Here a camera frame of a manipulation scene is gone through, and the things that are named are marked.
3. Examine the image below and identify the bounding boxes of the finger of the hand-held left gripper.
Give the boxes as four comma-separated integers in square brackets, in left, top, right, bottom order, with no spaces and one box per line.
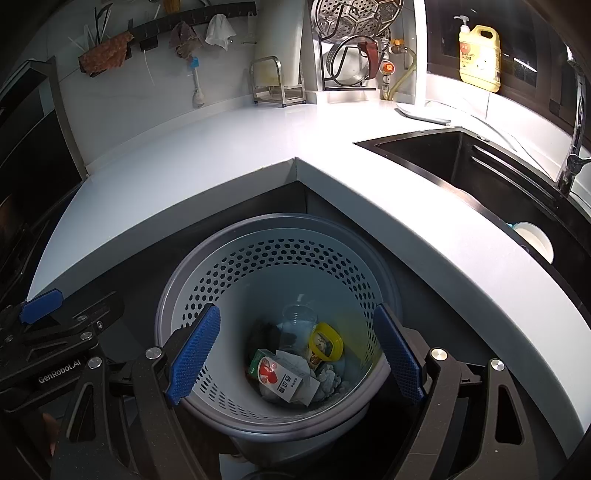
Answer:
[0,288,125,346]

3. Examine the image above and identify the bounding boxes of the yellow hose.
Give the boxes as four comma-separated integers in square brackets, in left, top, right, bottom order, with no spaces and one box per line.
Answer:
[385,48,419,101]

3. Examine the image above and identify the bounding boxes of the steel faucet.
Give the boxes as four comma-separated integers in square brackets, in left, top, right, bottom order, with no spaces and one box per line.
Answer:
[554,44,591,197]

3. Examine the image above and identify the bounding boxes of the yellow detergent bottle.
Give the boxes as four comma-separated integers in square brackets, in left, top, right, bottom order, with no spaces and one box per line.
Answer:
[452,15,502,94]

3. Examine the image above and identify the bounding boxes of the yellow plastic lid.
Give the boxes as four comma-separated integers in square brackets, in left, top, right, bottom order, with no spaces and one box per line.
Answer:
[308,322,345,363]

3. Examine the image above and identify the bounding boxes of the steel cutting board rack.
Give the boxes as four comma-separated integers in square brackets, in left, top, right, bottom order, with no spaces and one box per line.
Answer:
[250,55,308,108]

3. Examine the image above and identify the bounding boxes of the white cutting board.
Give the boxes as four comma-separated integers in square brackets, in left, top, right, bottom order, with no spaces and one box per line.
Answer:
[253,0,308,90]

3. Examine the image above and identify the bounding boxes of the black wall rail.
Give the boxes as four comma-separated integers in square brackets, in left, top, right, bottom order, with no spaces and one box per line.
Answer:
[78,1,257,75]

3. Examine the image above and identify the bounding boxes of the green and white carton box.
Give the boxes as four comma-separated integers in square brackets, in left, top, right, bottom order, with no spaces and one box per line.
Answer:
[248,348,303,407]

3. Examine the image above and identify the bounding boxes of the steel steamer plate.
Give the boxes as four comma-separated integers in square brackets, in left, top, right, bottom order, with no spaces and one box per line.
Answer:
[311,0,403,43]

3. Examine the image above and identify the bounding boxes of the black wire lid rack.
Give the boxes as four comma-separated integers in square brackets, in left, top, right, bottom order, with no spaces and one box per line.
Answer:
[316,0,407,92]

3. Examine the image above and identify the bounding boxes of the grey-brown rag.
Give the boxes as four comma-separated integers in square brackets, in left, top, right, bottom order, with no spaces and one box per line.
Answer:
[168,21,204,65]

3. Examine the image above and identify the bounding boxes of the white bottle brush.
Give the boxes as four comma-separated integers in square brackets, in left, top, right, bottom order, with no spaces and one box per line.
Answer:
[187,55,206,109]

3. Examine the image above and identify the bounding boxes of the white bowl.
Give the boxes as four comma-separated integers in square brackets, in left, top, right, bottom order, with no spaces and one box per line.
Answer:
[505,222,555,265]

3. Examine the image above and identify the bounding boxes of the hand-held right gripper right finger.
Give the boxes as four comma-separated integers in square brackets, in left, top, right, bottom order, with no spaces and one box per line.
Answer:
[373,305,541,480]

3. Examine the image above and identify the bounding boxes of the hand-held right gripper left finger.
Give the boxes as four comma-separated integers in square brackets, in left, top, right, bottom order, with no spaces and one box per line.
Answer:
[51,303,222,480]

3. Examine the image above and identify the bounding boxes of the red-brown strap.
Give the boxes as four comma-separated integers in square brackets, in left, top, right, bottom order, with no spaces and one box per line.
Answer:
[358,41,380,70]

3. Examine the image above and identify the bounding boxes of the person's left hand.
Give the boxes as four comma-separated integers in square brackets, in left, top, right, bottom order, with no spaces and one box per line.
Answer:
[42,413,59,455]

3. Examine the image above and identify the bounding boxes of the grey perforated trash bin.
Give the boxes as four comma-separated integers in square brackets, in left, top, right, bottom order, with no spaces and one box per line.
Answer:
[154,212,402,457]

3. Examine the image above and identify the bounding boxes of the brown cloth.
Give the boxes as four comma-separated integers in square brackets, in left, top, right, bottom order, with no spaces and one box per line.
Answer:
[78,31,131,78]

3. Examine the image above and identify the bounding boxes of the black sink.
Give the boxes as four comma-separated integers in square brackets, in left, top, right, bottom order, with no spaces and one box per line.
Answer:
[355,128,591,278]

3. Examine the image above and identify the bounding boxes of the clear plastic cup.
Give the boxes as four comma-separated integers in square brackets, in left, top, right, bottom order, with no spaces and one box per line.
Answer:
[278,305,319,354]

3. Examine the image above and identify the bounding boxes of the steel strainer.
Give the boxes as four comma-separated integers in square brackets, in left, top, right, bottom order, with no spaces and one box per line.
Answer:
[323,41,386,87]

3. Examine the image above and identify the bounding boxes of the white cloth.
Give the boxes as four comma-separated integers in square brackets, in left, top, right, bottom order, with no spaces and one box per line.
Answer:
[204,14,237,52]

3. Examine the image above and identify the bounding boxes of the white tissue paper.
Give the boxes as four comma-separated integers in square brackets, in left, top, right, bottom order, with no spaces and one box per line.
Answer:
[259,351,324,407]

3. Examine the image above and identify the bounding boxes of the gas valve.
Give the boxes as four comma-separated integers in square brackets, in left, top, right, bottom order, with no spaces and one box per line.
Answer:
[379,39,407,88]

